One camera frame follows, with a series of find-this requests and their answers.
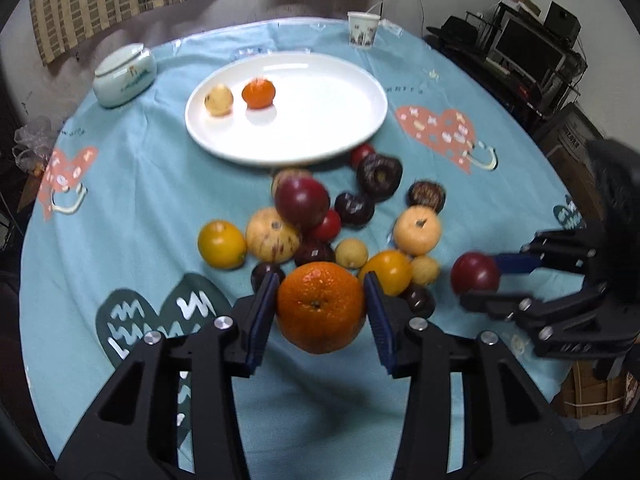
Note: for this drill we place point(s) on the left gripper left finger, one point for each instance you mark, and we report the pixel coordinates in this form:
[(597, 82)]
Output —
[(231, 346)]

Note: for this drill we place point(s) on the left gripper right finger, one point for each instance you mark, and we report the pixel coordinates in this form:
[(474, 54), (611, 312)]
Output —
[(411, 347)]

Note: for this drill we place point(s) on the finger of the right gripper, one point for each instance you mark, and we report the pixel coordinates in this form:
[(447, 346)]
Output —
[(517, 262), (510, 304)]

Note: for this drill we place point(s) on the dark cherry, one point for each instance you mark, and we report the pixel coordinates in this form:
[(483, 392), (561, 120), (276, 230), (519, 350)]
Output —
[(261, 271), (314, 251), (354, 210), (419, 299)]

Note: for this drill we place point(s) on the large red plum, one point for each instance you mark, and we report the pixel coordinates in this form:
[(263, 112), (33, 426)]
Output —
[(474, 271)]

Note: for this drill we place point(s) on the yellow orange citrus fruit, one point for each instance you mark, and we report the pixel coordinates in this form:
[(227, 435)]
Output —
[(393, 270)]

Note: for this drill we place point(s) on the small tan longan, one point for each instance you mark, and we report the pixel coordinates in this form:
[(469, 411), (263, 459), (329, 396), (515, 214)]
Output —
[(425, 270)]

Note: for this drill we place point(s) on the orange mandarin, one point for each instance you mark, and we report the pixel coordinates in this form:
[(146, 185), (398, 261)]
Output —
[(259, 93), (320, 307)]

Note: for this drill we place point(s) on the yellow small citrus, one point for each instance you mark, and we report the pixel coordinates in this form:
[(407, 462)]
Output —
[(222, 245)]

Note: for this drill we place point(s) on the pale peach fruit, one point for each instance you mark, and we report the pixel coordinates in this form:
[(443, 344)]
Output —
[(417, 230)]

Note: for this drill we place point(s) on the dark brown water chestnut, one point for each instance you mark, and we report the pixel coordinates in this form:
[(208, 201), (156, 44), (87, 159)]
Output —
[(428, 194)]

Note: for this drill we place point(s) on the red cherry tomato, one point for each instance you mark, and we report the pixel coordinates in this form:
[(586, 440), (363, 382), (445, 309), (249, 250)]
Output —
[(329, 228)]

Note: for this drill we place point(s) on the dark red plum back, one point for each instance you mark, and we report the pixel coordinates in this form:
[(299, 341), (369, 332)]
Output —
[(302, 202)]

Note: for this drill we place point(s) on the large dark mangosteen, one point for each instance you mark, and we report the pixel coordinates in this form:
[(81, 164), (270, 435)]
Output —
[(379, 176)]

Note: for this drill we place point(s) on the pale yellow round fruit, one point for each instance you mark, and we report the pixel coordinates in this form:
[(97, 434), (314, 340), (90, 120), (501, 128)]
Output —
[(219, 101)]

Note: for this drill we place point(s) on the striped pepino melon front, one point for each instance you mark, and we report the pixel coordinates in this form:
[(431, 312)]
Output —
[(269, 238)]

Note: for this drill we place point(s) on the striped pepino melon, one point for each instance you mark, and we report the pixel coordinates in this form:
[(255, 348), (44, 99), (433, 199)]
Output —
[(269, 238), (285, 174)]

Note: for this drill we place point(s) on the striped pepino melon back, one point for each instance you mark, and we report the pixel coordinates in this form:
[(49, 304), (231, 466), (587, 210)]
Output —
[(285, 174)]

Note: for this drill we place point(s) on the light blue patterned tablecloth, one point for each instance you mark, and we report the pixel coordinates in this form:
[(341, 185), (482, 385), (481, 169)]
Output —
[(115, 255)]

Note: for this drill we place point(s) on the small red tomato by plate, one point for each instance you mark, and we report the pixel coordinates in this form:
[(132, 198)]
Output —
[(359, 153)]

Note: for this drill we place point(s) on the black monitor on shelf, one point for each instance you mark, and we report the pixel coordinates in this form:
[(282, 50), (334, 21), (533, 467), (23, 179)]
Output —
[(527, 49)]

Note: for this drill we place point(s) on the white oval plate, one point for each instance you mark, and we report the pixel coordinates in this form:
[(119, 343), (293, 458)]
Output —
[(324, 106)]

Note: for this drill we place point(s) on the clear plastic bag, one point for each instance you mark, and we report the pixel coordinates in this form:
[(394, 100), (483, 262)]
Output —
[(33, 145)]

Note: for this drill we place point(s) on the printed paper cup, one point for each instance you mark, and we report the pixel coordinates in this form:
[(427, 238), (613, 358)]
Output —
[(362, 28)]

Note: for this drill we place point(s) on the celadon lidded ceramic jar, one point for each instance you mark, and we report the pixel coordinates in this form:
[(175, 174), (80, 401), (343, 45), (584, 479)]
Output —
[(123, 75)]

